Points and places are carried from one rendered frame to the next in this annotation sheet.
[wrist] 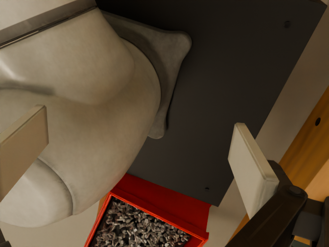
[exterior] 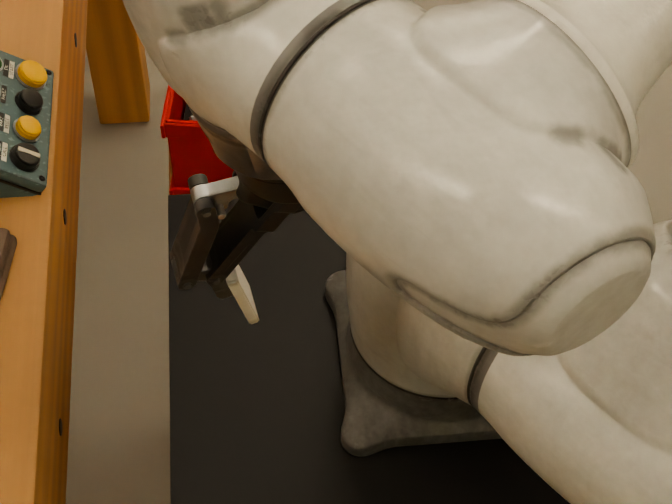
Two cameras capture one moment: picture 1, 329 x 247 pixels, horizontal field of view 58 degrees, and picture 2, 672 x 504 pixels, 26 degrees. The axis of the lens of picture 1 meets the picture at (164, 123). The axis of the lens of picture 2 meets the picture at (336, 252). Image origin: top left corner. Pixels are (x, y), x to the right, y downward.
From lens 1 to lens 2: 80 cm
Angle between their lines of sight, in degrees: 4
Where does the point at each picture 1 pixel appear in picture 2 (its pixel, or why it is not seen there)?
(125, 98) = (388, 307)
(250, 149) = (246, 299)
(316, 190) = (28, 302)
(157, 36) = (397, 430)
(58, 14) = (485, 360)
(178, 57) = (353, 413)
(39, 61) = not seen: hidden behind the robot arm
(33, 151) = not seen: hidden behind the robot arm
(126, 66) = (406, 347)
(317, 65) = not seen: outside the picture
